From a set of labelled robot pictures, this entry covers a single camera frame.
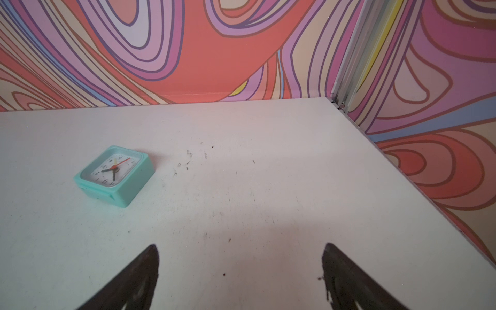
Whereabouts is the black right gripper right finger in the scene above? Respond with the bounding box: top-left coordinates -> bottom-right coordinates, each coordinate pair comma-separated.
322,243 -> 406,309

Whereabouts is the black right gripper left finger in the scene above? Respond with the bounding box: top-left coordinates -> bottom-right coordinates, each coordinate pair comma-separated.
80,244 -> 160,309

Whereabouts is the teal small box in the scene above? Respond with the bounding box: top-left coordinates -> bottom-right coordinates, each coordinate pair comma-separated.
74,145 -> 155,208

